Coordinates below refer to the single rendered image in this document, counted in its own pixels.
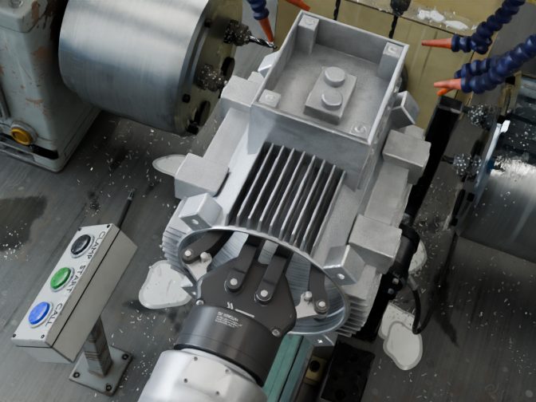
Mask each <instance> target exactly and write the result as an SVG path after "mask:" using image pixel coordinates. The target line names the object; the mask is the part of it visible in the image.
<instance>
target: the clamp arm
mask: <svg viewBox="0 0 536 402"><path fill-rule="evenodd" d="M463 106H464V102H463V101H461V100H456V99H454V98H451V97H447V96H444V95H440V96H439V99H438V100H437V103H436V105H435V108H434V111H433V113H432V117H431V119H430V121H429V124H428V127H427V129H426V132H425V134H424V136H425V141H427V142H429V143H431V144H432V145H431V147H430V150H429V152H430V156H429V158H428V162H427V164H426V167H425V169H424V173H423V175H422V177H420V178H419V180H418V182H417V185H412V189H411V191H410V194H409V197H408V203H407V206H406V208H405V211H404V215H403V218H402V219H405V217H406V216H408V218H407V222H408V223H410V225H409V226H410V227H412V226H413V224H414V222H415V220H416V217H417V215H418V213H419V211H420V208H421V206H422V203H423V201H424V199H425V196H426V194H427V193H428V189H429V187H430V185H431V183H432V180H433V178H434V176H435V174H436V171H437V169H438V166H439V164H440V161H441V160H442V158H443V154H444V153H445V151H446V148H447V146H448V143H449V141H450V139H451V136H452V134H453V132H454V130H455V127H456V125H457V123H458V121H459V118H460V116H461V114H462V111H463ZM410 221H411V222H410Z"/></svg>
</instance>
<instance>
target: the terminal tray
mask: <svg viewBox="0 0 536 402"><path fill-rule="evenodd" d="M307 18H311V19H313V20H314V24H313V25H311V26H308V25H306V24H305V20H306V19H307ZM391 45H394V46H396V47H397V48H398V52H397V53H391V52H390V51H389V50H388V47H389V46H391ZM409 47H410V45H408V44H405V43H403V42H400V41H396V40H393V39H390V38H387V37H383V36H380V35H378V34H375V33H371V32H368V31H366V30H362V29H359V28H357V27H353V26H349V25H346V24H344V23H341V22H337V21H334V20H332V19H329V18H325V17H322V16H320V15H317V14H312V13H310V12H307V11H304V10H301V11H300V13H299V15H298V16H297V18H296V20H295V22H294V24H293V26H292V28H291V29H290V31H289V33H288V35H287V37H286V39H285V41H284V42H283V44H282V47H281V48H280V50H279V52H278V54H277V56H276V58H275V59H274V62H273V64H272V66H271V67H270V69H269V71H268V73H267V75H266V77H265V78H264V80H263V82H262V84H261V86H260V88H259V90H258V91H257V93H256V95H255V97H254V99H253V101H252V103H251V106H250V120H249V124H248V132H247V140H246V150H247V155H250V154H256V153H257V151H258V149H259V147H260V145H261V143H262V142H264V152H263V154H267V153H268V151H269V150H270V147H271V145H272V144H274V155H276V156H278V154H279V152H280V151H281V149H282V146H283V145H284V146H285V153H284V157H288V158H289V156H290V153H291V152H292V150H293V148H295V156H294V159H295V160H300V159H301V156H302V153H303V152H305V163H306V164H310V162H311V160H312V158H313V156H316V160H315V165H314V167H316V168H319V169H320V168H321V165H322V163H323V161H324V160H326V163H325V172H326V173H328V174H330V173H331V171H332V169H333V165H335V166H336V170H335V174H334V178H336V179H338V180H339V181H340V179H341V176H342V173H343V171H346V173H345V179H344V183H343V184H344V185H346V186H347V187H348V188H349V189H351V190H352V191H353V192H354V193H355V192H356V190H357V189H358V190H361V189H362V187H363V184H364V181H365V179H366V176H367V174H368V171H369V168H370V166H371V163H372V159H373V157H374V156H375V153H376V149H377V147H378V145H379V143H380V138H381V137H382V135H383V132H384V128H385V127H386V124H387V122H388V118H389V117H390V114H391V111H392V107H393V105H394V102H395V100H396V97H397V94H398V92H399V89H400V85H401V82H402V78H401V77H400V75H401V72H402V68H403V66H404V62H405V59H406V56H407V54H408V50H409ZM267 94H273V95H274V96H275V101H274V102H268V101H266V99H265V96H266V95H267ZM357 125H363V126H365V128H366V131H365V133H358V132H357V131H356V130H355V128H356V126H357Z"/></svg>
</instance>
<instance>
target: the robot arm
mask: <svg viewBox="0 0 536 402"><path fill-rule="evenodd" d="M233 233H234V231H207V232H206V234H205V235H204V236H203V237H202V238H201V239H199V240H198V241H196V242H194V243H192V244H191V245H190V246H187V247H186V248H184V249H183V250H182V251H181V259H182V264H183V269H184V270H185V271H187V272H190V273H191V275H192V276H193V278H194V279H195V280H196V281H197V282H196V284H195V302H194V305H193V306H192V308H191V311H190V313H189V315H188V317H187V320H186V321H185V323H184V326H183V328H182V330H181V332H180V334H179V337H178V339H177V341H176V343H175V345H174V349H173V350H167V351H164V352H162V353H161V354H160V358H159V360H158V361H157V363H156V366H155V368H154V370H153V372H152V374H151V376H150V379H149V380H148V382H147V383H146V385H145V387H144V390H143V391H142V393H141V396H140V398H139V400H138V402H267V395H266V393H265V392H264V391H263V389H262V387H263V386H264V384H265V383H266V379H267V377H268V375H269V372H270V369H271V367H272V364H273V363H274V359H275V357H276V355H277V352H278V349H279V347H280V344H281V343H282V339H283V338H284V336H285V335H286V334H287V333H288V332H290V331H291V330H292V329H293V328H294V326H295V324H296V322H297V321H304V320H309V319H314V320H315V321H318V322H321V321H324V320H325V319H326V316H327V313H328V311H329V299H328V296H327V293H326V289H325V274H324V273H323V272H321V271H320V270H319V269H318V268H317V267H316V266H315V265H313V264H312V263H310V268H309V281H308V289H307V291H306V292H304V293H303V294H302V295H301V300H300V304H299V305H297V306H295V305H294V300H293V297H292V294H291V291H290V286H289V283H288V280H287V278H286V271H287V268H288V266H289V264H290V260H291V258H292V257H293V254H294V252H293V251H291V250H289V249H287V248H285V247H283V246H280V245H278V247H277V249H276V251H275V253H274V254H273V257H272V259H271V261H270V264H262V263H260V262H259V261H258V258H259V255H260V254H261V251H262V248H263V247H264V244H265V242H266V239H264V238H259V237H257V236H253V235H251V234H249V235H248V236H247V239H246V241H245V242H244V243H243V245H242V248H241V250H240V252H239V254H238V257H235V258H232V259H231V260H229V261H227V262H225V263H223V264H222V265H220V266H218V267H216V268H214V269H213V270H211V271H209V272H207V271H208V270H209V268H210V267H211V265H212V259H213V257H214V256H216V255H217V253H218V252H219V251H220V250H221V249H222V247H223V246H224V245H225V243H226V242H227V241H228V239H229V238H230V237H231V236H232V235H233Z"/></svg>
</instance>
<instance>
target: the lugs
mask: <svg viewBox="0 0 536 402"><path fill-rule="evenodd" d="M278 52H279V51H278ZM278 52H275V53H272V54H270V55H267V56H265V58H264V59H263V61H262V64H261V65H260V67H259V68H258V72H259V73H260V74H261V75H262V76H263V78H265V77H266V75H267V73H268V71H269V69H270V67H271V66H272V64H273V62H274V59H275V58H276V56H277V54H278ZM419 112H420V107H419V105H418V104H417V103H416V102H415V100H414V99H413V98H412V96H411V94H410V93H409V92H408V91H405V92H402V93H398V94H397V97H396V100H395V102H394V105H393V107H392V111H391V114H390V118H391V119H392V121H393V122H394V123H395V125H396V126H397V128H404V127H407V126H410V125H414V124H415V123H416V120H417V117H418V115H419ZM221 210H222V207H221V206H220V205H219V204H218V203H217V202H216V201H215V200H214V199H213V198H212V197H211V196H210V195H209V194H208V193H206V194H201V195H196V196H192V197H189V198H188V199H187V202H186V203H185V205H184V206H183V209H182V211H181V212H180V214H179V218H180V219H181V220H182V221H183V222H185V223H186V224H187V225H188V226H189V227H190V228H191V229H192V230H193V231H200V230H204V229H209V228H212V227H213V225H214V223H215V220H216V219H217V217H218V215H219V213H220V211H221ZM364 266H365V261H364V260H363V259H362V258H361V257H360V256H359V255H358V253H357V252H356V251H355V250H354V249H353V248H352V247H351V246H350V245H346V246H335V247H331V248H330V250H329V253H328V256H327V258H326V260H325V264H324V266H323V267H322V269H323V270H324V271H325V272H326V273H327V274H328V275H329V276H330V277H331V278H332V279H333V280H334V281H335V282H336V283H337V284H338V285H339V286H344V285H352V284H357V283H358V282H359V280H360V277H361V274H362V271H363V269H364ZM180 287H181V288H182V289H183V290H185V291H186V292H187V293H188V294H189V295H190V296H191V297H193V298H194V299H195V287H194V286H193V285H192V283H191V282H190V281H189V280H188V278H187V277H186V276H185V277H184V278H183V280H182V282H181V284H180ZM304 337H305V338H306V339H307V340H308V341H309V342H310V343H311V344H312V345H313V346H316V347H317V346H334V345H335V343H336V340H337V337H338V333H333V332H330V333H326V334H322V335H315V336H304Z"/></svg>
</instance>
